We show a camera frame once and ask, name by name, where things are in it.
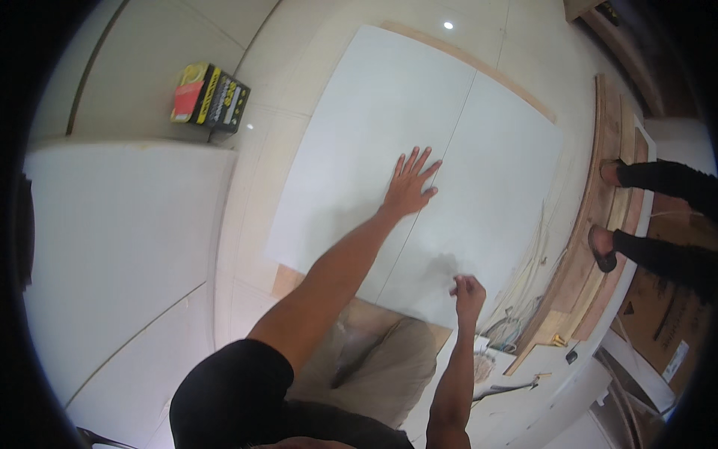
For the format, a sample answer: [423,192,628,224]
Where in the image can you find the person's right hand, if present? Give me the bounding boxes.
[449,274,488,327]

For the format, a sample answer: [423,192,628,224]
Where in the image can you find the person's left hand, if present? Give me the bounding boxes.
[381,146,444,219]

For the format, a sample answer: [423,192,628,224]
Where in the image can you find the bundle of thin laminate strips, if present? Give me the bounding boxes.
[477,199,567,354]

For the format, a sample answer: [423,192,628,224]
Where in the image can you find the narrower white laminate sheet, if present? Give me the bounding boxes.
[375,70,564,330]

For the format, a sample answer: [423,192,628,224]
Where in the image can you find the dark hand tool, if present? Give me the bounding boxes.
[472,375,541,403]

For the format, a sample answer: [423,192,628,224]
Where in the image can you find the stack of curved plywood strips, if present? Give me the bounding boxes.
[503,73,658,377]

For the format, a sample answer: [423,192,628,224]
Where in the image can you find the large white laminate sheet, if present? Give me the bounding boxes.
[264,24,478,304]

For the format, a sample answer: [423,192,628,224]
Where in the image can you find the brown cardboard box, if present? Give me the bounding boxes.
[610,193,718,396]

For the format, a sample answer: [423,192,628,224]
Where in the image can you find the person's body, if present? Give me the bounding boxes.
[169,338,417,449]

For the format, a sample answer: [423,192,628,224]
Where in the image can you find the yellow and black tin can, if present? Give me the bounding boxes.
[171,62,251,134]

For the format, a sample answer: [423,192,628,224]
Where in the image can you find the wooden door frame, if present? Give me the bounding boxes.
[563,0,668,119]

